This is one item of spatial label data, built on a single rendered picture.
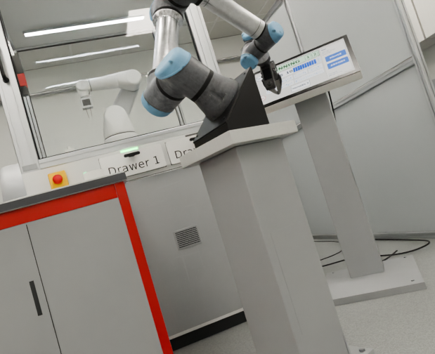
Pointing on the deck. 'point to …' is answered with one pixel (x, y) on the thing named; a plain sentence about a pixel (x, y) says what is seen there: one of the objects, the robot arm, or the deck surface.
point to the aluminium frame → (20, 124)
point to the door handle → (0, 62)
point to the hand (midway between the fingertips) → (277, 93)
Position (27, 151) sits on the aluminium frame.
